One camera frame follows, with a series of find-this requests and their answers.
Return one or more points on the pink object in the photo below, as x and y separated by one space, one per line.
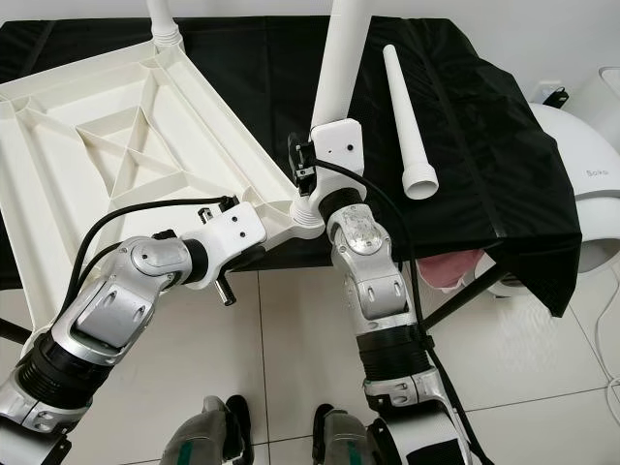
450 269

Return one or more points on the white wall socket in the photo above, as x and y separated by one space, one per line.
547 89

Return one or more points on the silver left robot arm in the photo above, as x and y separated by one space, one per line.
107 310

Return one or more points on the grey robot left leg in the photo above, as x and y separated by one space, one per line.
203 441

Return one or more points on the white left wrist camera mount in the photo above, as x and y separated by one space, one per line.
237 228

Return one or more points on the black metal table leg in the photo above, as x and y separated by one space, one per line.
12 331
465 300

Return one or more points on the grey robot right leg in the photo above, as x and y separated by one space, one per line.
344 444

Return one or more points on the black tablecloth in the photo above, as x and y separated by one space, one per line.
513 145

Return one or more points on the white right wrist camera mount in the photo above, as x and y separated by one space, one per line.
339 145

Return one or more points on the white plastic table top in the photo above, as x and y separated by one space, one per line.
77 165

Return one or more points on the black power plug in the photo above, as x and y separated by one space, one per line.
557 97

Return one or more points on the white plastic table leg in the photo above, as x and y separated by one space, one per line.
163 19
334 68
405 116

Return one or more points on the grey robot leg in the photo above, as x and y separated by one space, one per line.
203 441
344 444

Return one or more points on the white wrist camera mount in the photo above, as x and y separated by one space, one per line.
339 145
237 228

